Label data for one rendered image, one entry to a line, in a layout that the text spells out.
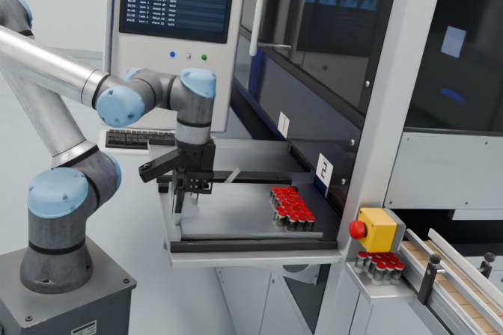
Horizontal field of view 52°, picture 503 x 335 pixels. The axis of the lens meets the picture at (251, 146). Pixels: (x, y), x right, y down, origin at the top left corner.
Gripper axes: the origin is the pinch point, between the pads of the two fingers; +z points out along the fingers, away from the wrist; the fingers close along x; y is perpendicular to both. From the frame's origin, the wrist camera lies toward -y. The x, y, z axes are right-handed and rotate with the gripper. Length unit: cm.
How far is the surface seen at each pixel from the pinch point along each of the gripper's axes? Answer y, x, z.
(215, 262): 8.3, -11.0, 4.1
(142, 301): 5, 86, 92
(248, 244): 16.1, -8.1, 1.7
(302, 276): 34.6, -1.2, 16.0
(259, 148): 36, 54, 3
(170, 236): -0.6, -1.4, 3.5
